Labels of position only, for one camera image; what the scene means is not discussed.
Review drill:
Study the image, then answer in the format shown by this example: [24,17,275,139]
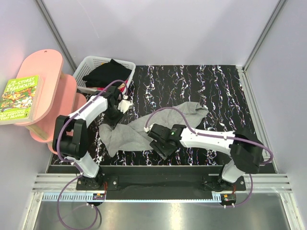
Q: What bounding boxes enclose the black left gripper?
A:
[103,105,126,129]

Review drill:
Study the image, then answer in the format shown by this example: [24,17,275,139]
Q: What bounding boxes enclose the grey t shirt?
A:
[99,102,209,157]

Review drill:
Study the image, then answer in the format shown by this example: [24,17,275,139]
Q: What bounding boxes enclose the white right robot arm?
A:
[144,123,262,192]

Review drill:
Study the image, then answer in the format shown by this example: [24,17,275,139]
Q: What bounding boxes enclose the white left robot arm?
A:
[52,86,124,190]

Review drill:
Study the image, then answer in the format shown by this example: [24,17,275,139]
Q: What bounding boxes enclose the red and beige clothes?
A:
[95,80,129,94]

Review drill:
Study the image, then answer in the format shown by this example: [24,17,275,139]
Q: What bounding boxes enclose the black t shirt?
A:
[83,59,131,88]

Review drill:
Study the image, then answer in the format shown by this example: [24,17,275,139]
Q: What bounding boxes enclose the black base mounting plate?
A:
[76,166,246,202]

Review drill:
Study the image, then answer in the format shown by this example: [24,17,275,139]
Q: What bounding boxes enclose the pink tiered wooden shelf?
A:
[16,49,86,153]

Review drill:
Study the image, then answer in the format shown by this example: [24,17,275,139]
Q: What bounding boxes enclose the white plastic laundry basket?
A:
[72,56,136,94]

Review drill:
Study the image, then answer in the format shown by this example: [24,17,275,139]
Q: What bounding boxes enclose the left orange connector board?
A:
[93,191,106,200]

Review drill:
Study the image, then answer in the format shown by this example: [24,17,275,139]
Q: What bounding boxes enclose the orange connector board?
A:
[93,191,106,200]
[222,194,236,203]

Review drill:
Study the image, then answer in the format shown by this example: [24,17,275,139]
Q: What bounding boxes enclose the right orange connector board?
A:
[222,194,236,203]

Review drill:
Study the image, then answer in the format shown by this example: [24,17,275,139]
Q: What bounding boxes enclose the green treehouse book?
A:
[0,75,44,125]

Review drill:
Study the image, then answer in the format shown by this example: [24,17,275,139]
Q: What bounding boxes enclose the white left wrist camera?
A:
[118,95,133,114]

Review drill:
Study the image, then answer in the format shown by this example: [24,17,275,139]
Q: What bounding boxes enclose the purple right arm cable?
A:
[143,107,274,208]

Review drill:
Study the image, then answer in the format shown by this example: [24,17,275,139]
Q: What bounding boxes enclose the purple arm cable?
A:
[52,80,128,228]
[143,107,274,208]

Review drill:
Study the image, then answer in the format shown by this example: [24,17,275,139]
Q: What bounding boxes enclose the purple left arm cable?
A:
[52,80,128,228]

